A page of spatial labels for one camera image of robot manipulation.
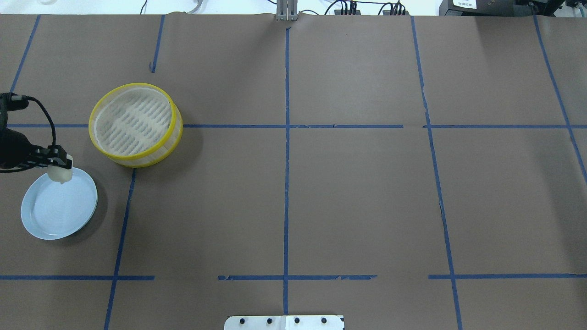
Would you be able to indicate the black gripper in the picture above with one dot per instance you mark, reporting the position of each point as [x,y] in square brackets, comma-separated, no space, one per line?
[13,147]

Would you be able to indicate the white steamed bun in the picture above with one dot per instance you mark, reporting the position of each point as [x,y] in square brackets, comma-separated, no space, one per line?
[58,174]

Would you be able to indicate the yellow plastic steamer basket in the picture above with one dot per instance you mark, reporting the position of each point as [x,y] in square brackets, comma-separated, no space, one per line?
[136,125]

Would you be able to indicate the light blue round plate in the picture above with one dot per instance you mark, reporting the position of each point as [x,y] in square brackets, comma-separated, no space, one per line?
[52,210]

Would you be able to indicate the metal mounting plate with bolts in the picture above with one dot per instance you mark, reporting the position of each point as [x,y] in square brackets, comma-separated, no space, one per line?
[285,322]

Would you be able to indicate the black connector block left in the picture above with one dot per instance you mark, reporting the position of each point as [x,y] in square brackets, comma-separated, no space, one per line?
[347,8]

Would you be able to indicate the black connector block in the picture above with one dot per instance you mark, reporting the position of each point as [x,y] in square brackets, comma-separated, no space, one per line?
[347,8]
[393,9]

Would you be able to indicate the black connector block right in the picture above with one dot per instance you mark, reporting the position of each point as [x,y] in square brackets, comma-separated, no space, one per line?
[393,9]

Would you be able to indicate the black device with label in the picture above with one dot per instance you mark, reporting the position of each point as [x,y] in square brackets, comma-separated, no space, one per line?
[499,8]

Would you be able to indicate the grey metal bracket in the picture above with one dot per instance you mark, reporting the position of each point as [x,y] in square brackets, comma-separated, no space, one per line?
[286,10]

